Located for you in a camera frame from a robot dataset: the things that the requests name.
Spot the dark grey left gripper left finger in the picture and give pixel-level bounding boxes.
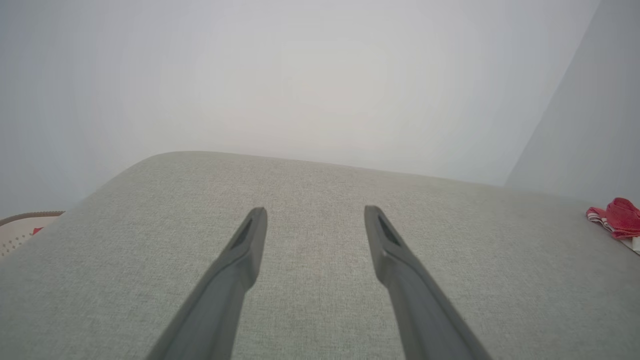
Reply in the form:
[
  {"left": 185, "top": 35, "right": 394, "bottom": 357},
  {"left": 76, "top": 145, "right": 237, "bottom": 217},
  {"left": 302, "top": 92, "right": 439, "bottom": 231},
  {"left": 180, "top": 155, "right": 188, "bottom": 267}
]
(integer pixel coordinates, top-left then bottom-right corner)
[{"left": 144, "top": 206, "right": 269, "bottom": 360}]

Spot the cream laundry basket brown rim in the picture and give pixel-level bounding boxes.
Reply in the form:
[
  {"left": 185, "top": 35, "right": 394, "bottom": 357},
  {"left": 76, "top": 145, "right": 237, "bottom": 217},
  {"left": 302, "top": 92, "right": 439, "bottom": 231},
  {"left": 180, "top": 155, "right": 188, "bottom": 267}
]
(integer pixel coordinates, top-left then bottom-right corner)
[{"left": 0, "top": 210, "right": 66, "bottom": 259}]

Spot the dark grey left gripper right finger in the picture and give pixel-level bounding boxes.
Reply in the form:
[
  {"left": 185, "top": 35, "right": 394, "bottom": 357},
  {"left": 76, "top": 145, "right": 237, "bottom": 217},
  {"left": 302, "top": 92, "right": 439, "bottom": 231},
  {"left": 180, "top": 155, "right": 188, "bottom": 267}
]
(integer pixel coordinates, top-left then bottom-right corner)
[{"left": 363, "top": 204, "right": 495, "bottom": 360}]

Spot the red and white basketball jersey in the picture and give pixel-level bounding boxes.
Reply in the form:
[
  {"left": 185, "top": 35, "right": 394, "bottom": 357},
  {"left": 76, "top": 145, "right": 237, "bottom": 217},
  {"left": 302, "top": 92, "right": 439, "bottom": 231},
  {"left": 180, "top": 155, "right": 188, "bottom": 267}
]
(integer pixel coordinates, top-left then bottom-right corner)
[{"left": 585, "top": 197, "right": 640, "bottom": 256}]

